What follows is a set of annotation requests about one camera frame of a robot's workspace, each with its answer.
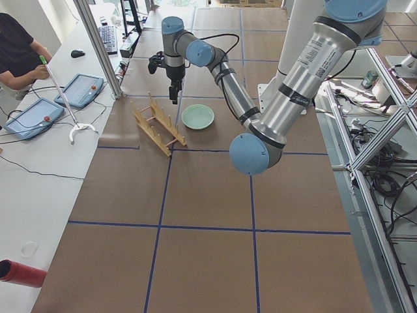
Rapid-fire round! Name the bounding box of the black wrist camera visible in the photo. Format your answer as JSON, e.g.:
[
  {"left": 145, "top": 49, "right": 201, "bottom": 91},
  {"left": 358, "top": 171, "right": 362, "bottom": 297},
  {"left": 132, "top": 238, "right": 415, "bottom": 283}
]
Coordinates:
[{"left": 148, "top": 51, "right": 165, "bottom": 74}]

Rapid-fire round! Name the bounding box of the far teach pendant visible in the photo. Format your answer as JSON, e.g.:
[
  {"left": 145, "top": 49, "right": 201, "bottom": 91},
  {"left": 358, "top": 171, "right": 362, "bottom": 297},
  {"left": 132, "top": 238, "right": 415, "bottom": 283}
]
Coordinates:
[{"left": 62, "top": 73, "right": 104, "bottom": 109}]

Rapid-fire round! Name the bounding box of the near teach pendant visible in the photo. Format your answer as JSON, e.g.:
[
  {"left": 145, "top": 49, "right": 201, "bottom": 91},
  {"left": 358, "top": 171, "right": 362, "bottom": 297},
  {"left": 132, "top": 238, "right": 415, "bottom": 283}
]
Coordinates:
[{"left": 4, "top": 98, "right": 64, "bottom": 140}]

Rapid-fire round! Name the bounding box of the reacher grabber stick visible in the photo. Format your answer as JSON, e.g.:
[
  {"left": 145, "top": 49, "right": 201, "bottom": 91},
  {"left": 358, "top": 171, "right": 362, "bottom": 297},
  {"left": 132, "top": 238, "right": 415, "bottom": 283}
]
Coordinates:
[{"left": 39, "top": 55, "right": 98, "bottom": 145}]

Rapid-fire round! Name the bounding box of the black computer mouse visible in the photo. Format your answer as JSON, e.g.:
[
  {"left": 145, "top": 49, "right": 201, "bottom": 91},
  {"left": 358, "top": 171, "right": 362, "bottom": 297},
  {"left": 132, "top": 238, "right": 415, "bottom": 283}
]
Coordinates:
[{"left": 70, "top": 50, "right": 85, "bottom": 59}]

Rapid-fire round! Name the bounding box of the teach pendant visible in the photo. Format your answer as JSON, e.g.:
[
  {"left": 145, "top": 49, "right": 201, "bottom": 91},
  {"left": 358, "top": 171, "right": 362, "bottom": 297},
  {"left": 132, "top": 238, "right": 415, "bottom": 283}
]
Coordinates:
[
  {"left": 4, "top": 98, "right": 64, "bottom": 140},
  {"left": 62, "top": 73, "right": 104, "bottom": 109}
]

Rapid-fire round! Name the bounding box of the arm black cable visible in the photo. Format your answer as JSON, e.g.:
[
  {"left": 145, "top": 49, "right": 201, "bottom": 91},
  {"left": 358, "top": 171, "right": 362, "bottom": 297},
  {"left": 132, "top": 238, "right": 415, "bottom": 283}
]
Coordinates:
[{"left": 182, "top": 33, "right": 240, "bottom": 85}]

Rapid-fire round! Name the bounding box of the person's hand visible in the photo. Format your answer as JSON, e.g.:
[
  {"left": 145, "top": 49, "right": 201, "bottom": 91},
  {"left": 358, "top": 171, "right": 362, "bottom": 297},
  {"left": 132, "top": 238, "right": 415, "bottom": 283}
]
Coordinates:
[{"left": 29, "top": 65, "right": 50, "bottom": 80}]

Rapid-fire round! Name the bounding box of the aluminium frame post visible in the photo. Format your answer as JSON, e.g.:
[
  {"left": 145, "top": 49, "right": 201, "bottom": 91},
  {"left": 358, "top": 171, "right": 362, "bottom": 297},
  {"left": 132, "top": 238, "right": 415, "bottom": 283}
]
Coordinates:
[{"left": 74, "top": 0, "right": 123, "bottom": 99}]

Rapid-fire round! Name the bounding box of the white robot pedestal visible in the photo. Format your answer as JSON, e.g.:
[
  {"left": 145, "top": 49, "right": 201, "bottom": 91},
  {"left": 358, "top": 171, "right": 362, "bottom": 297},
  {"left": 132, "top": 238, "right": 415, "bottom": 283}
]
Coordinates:
[{"left": 257, "top": 0, "right": 323, "bottom": 112}]

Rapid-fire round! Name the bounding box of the red cylinder bottle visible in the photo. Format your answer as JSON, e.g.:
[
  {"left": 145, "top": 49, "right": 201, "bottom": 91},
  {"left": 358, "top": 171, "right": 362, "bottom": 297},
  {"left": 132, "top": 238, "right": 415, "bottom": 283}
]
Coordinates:
[{"left": 1, "top": 260, "right": 47, "bottom": 288}]

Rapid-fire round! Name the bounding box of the mint green plate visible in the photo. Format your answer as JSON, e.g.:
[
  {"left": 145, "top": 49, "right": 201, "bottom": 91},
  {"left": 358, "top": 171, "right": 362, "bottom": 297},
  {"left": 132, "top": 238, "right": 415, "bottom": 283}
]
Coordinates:
[{"left": 181, "top": 104, "right": 215, "bottom": 130}]

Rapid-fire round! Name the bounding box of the wooden plate rack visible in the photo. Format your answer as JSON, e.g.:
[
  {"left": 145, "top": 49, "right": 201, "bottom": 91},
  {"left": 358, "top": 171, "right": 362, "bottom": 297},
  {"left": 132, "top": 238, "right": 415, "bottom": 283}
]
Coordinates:
[{"left": 130, "top": 93, "right": 188, "bottom": 157}]

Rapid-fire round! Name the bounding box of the person in black shirt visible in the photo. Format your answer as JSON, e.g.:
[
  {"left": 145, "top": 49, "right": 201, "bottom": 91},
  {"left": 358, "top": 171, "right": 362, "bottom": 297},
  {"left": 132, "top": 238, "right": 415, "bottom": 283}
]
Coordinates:
[{"left": 1, "top": 12, "right": 52, "bottom": 91}]

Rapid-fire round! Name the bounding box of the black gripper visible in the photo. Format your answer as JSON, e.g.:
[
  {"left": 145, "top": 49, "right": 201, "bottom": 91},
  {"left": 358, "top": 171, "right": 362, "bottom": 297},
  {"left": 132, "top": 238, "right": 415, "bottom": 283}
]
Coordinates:
[{"left": 165, "top": 64, "right": 185, "bottom": 104}]

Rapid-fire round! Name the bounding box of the black keyboard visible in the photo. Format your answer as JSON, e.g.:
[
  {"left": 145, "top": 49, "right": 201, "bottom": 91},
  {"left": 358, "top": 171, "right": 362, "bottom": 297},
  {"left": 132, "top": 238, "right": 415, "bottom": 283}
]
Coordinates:
[{"left": 98, "top": 25, "right": 118, "bottom": 55}]

